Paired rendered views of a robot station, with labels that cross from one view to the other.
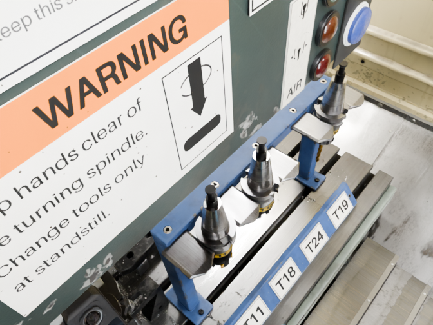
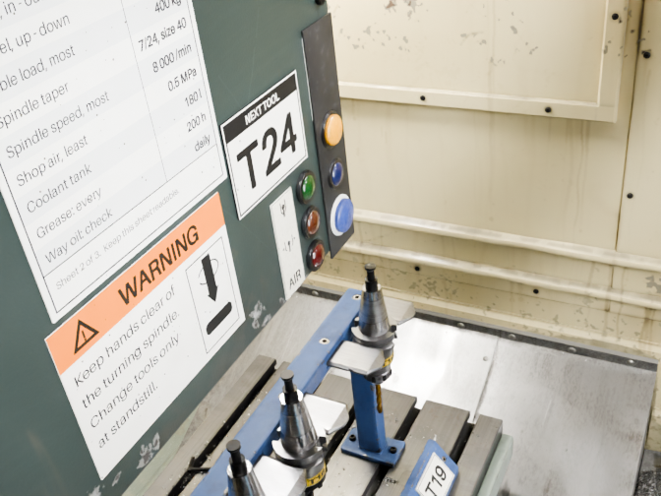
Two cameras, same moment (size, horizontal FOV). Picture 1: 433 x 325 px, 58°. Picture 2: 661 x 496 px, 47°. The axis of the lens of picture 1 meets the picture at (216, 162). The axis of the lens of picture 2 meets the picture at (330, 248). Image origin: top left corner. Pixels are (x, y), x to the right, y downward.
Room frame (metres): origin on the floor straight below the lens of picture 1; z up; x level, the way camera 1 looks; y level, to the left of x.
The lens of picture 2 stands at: (-0.27, 0.04, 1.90)
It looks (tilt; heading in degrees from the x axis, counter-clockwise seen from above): 33 degrees down; 345
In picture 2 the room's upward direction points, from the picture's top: 7 degrees counter-clockwise
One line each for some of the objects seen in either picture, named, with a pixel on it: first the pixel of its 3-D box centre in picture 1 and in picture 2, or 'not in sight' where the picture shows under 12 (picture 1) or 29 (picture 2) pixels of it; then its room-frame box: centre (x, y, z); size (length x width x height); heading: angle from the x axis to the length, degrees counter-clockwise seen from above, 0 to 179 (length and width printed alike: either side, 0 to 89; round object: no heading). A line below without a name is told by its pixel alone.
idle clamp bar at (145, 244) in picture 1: (160, 231); not in sight; (0.45, 0.15, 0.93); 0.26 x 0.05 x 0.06; 139
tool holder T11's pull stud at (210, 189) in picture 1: (211, 196); (236, 457); (0.29, 0.01, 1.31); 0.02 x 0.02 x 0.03
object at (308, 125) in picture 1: (314, 128); (359, 358); (0.48, -0.19, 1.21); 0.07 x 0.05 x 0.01; 44
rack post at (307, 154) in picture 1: (311, 138); (366, 384); (0.60, -0.23, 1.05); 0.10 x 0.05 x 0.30; 44
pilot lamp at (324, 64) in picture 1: (321, 65); (317, 255); (0.24, -0.09, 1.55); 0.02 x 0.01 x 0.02; 134
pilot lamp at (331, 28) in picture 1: (328, 29); (312, 221); (0.24, -0.09, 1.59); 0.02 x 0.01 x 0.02; 134
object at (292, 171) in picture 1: (279, 165); (321, 414); (0.40, -0.11, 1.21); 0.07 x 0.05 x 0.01; 44
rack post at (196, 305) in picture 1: (180, 275); not in sight; (0.29, 0.09, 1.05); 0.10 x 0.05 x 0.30; 44
